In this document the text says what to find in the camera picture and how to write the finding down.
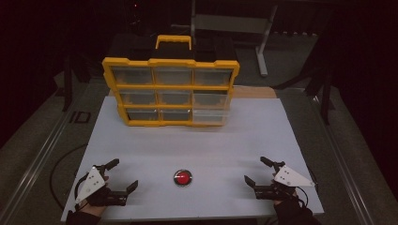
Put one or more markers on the yellow drawer organizer cabinet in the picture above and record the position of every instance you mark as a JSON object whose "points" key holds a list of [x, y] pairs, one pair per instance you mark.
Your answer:
{"points": [[171, 63]]}

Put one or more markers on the aluminium floor rail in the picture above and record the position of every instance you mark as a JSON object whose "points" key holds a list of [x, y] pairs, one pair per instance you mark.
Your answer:
{"points": [[341, 156], [34, 168]]}

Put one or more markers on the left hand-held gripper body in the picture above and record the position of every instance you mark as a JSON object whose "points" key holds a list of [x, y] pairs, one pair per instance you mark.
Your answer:
{"points": [[91, 184]]}

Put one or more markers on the person's left hand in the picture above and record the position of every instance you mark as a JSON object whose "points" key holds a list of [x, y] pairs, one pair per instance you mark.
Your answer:
{"points": [[95, 204]]}

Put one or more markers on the clear plastic drawer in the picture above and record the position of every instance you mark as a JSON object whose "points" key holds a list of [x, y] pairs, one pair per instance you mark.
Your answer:
{"points": [[209, 116]]}

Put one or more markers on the black tripod stand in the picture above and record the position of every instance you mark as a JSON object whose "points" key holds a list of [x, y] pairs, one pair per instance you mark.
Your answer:
{"points": [[324, 93]]}

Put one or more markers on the person's right hand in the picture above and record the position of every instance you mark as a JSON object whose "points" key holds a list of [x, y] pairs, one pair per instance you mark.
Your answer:
{"points": [[286, 200]]}

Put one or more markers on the grey metal stand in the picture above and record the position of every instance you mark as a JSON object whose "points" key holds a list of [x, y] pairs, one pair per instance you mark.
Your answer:
{"points": [[230, 23]]}

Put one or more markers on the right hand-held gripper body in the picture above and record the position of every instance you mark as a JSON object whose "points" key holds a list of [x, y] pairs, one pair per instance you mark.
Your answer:
{"points": [[283, 184]]}

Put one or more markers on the black stand leg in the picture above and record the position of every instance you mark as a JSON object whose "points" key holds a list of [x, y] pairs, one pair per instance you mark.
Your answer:
{"points": [[67, 84]]}

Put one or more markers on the red round button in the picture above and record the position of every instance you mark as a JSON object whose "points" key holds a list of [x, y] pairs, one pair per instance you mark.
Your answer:
{"points": [[182, 177]]}

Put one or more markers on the wooden board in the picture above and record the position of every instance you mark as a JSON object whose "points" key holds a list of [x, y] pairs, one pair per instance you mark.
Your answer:
{"points": [[254, 92]]}

